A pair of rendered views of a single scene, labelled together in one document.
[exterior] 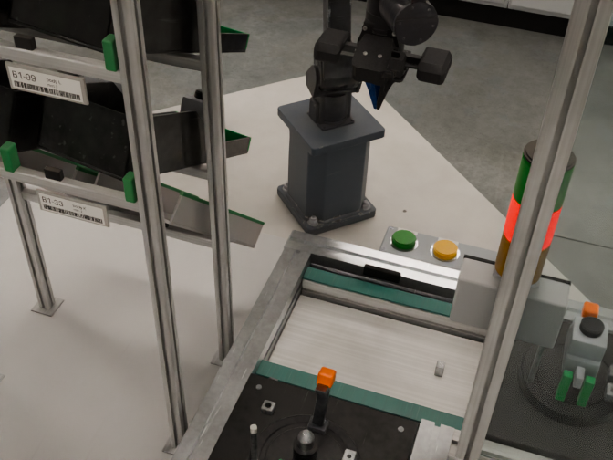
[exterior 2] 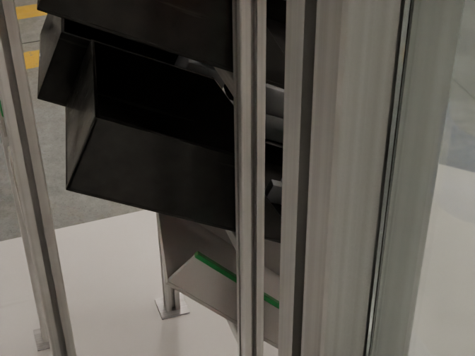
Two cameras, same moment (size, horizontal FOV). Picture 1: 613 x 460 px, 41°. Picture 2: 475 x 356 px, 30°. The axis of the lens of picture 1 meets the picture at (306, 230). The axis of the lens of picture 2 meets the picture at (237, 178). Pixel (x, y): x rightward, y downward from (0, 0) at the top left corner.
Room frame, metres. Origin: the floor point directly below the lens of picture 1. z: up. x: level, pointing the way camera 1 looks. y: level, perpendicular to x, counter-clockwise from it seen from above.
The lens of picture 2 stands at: (0.49, -0.34, 1.74)
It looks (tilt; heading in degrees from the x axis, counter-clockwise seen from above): 37 degrees down; 54
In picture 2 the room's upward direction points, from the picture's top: 1 degrees counter-clockwise
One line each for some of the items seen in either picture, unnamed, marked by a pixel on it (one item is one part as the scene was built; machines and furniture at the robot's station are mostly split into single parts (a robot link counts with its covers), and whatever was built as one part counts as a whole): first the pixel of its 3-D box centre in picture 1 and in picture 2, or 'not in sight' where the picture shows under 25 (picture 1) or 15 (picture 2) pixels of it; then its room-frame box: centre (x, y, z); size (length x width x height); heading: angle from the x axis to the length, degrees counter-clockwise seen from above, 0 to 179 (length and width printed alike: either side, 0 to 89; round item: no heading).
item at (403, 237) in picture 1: (403, 241); not in sight; (1.01, -0.16, 0.96); 0.04 x 0.04 x 0.02
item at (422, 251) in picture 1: (442, 265); not in sight; (0.99, -0.23, 0.93); 0.21 x 0.07 x 0.06; 73
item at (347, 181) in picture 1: (327, 162); not in sight; (1.23, -0.04, 0.96); 0.15 x 0.15 x 0.20; 28
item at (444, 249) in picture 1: (444, 251); not in sight; (0.99, -0.23, 0.96); 0.04 x 0.04 x 0.02
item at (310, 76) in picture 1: (336, 75); not in sight; (1.22, -0.04, 1.15); 0.09 x 0.07 x 0.06; 106
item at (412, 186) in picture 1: (302, 217); not in sight; (1.20, 0.01, 0.84); 0.90 x 0.70 x 0.03; 28
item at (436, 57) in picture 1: (384, 36); not in sight; (1.02, -0.10, 1.33); 0.19 x 0.06 x 0.08; 73
